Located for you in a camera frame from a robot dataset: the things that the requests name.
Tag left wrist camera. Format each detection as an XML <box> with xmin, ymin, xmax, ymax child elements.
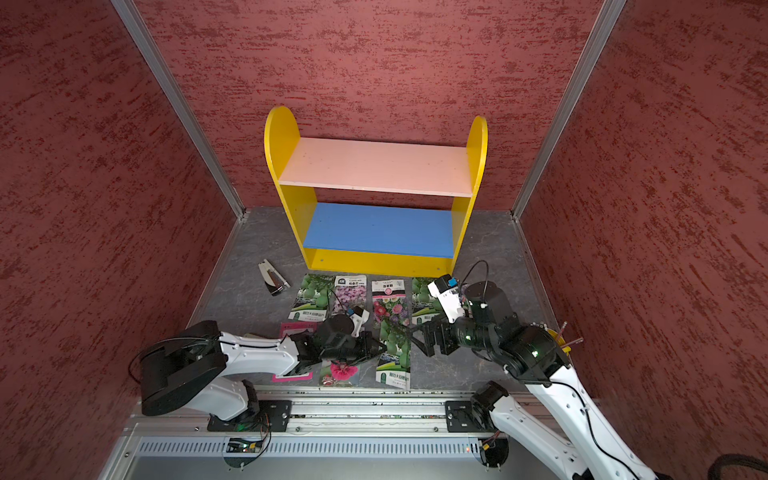
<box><xmin>347</xmin><ymin>306</ymin><xmax>370</xmax><ymax>338</ymax></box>

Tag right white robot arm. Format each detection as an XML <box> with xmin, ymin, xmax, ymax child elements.
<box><xmin>409</xmin><ymin>275</ymin><xmax>661</xmax><ymax>479</ymax></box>

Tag green gourd bag shelf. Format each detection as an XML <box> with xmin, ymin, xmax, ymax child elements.
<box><xmin>375</xmin><ymin>321</ymin><xmax>411</xmax><ymax>390</ymax></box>

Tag yellow wooden shelf unit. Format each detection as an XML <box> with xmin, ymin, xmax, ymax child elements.
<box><xmin>264</xmin><ymin>106</ymin><xmax>489</xmax><ymax>277</ymax></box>

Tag yellow pencil cup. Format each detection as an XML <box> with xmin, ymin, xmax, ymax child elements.
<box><xmin>547</xmin><ymin>321</ymin><xmax>584</xmax><ymax>355</ymax></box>

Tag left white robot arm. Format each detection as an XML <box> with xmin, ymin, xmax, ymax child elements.
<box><xmin>132</xmin><ymin>309</ymin><xmax>386</xmax><ymax>424</ymax></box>

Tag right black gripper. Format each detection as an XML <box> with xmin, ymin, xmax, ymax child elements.
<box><xmin>406</xmin><ymin>306</ymin><xmax>497</xmax><ymax>356</ymax></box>

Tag corner aluminium post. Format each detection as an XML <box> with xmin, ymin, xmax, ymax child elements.
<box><xmin>111</xmin><ymin>0</ymin><xmax>247</xmax><ymax>223</ymax></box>
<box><xmin>512</xmin><ymin>0</ymin><xmax>626</xmax><ymax>224</ymax></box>

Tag right corner aluminium post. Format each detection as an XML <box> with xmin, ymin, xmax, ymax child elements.
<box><xmin>512</xmin><ymin>0</ymin><xmax>626</xmax><ymax>224</ymax></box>

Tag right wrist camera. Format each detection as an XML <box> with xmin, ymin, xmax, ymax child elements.
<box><xmin>428</xmin><ymin>274</ymin><xmax>465</xmax><ymax>323</ymax></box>

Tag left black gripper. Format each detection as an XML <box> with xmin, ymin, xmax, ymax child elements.
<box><xmin>322</xmin><ymin>332</ymin><xmax>388</xmax><ymax>365</ymax></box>

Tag pink back-side seed bag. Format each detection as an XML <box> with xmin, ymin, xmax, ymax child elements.
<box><xmin>272</xmin><ymin>322</ymin><xmax>318</xmax><ymax>383</ymax></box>

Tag red dahlia seed bag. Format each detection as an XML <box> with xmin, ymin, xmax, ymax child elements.
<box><xmin>319</xmin><ymin>361</ymin><xmax>360</xmax><ymax>388</ymax></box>

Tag open black silver stapler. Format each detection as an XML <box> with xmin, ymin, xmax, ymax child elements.
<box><xmin>258</xmin><ymin>259</ymin><xmax>290</xmax><ymax>296</ymax></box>

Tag purple flower seed bag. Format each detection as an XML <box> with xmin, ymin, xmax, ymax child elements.
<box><xmin>332</xmin><ymin>275</ymin><xmax>367</xmax><ymax>314</ymax></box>

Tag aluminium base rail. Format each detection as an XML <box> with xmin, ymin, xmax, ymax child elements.
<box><xmin>122</xmin><ymin>384</ymin><xmax>566</xmax><ymax>437</ymax></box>

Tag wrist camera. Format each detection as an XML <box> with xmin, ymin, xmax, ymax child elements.
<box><xmin>428</xmin><ymin>274</ymin><xmax>465</xmax><ymax>323</ymax></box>
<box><xmin>347</xmin><ymin>306</ymin><xmax>370</xmax><ymax>338</ymax></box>

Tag pink zinnia seed bag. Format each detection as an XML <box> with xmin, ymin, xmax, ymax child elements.
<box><xmin>371</xmin><ymin>279</ymin><xmax>411</xmax><ymax>328</ymax></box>

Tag large green gourd seed bag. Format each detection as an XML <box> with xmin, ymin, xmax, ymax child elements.
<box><xmin>288</xmin><ymin>273</ymin><xmax>335</xmax><ymax>322</ymax></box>

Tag left corner aluminium post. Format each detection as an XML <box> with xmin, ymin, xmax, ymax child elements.
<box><xmin>111</xmin><ymin>0</ymin><xmax>247</xmax><ymax>223</ymax></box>

